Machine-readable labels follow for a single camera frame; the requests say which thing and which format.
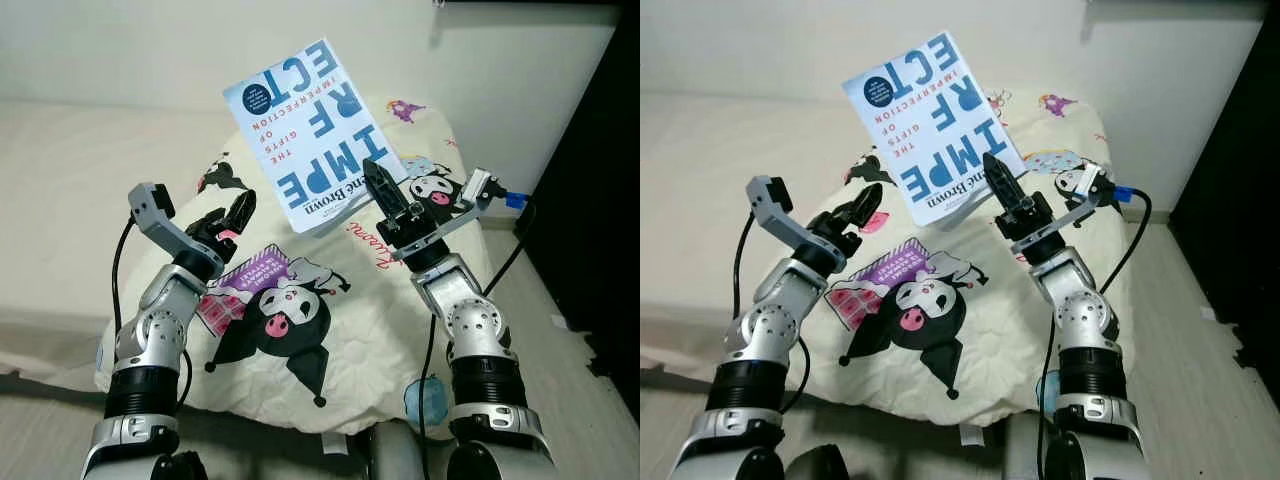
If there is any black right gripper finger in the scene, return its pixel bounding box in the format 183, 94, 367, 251
362, 157, 409, 216
982, 150, 1031, 211

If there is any white book with blue letters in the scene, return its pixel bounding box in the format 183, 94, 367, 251
842, 32, 1029, 228
222, 38, 409, 236

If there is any cream cartoon print quilt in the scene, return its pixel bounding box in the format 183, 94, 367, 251
95, 95, 496, 439
795, 88, 1136, 429

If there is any cream sheeted mattress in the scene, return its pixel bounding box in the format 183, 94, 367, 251
0, 97, 241, 386
640, 90, 871, 391

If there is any black wardrobe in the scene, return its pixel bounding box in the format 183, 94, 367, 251
1170, 0, 1280, 381
520, 0, 641, 421

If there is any grey robot leg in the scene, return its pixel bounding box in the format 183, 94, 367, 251
365, 420, 426, 480
1000, 412, 1046, 480

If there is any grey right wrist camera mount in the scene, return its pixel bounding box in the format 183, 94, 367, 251
1010, 160, 1116, 246
390, 168, 506, 263

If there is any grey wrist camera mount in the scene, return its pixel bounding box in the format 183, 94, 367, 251
1010, 160, 1116, 246
390, 168, 506, 263
745, 175, 831, 253
128, 182, 216, 271

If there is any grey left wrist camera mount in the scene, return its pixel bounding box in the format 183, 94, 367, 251
745, 175, 831, 253
128, 182, 216, 271

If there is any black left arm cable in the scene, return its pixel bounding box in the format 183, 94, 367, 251
738, 210, 811, 411
108, 215, 196, 411

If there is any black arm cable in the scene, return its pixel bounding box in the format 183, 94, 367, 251
738, 210, 811, 411
415, 190, 536, 446
108, 215, 196, 411
1035, 183, 1153, 461

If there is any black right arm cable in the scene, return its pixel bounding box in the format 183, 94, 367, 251
1035, 183, 1153, 461
415, 190, 536, 446

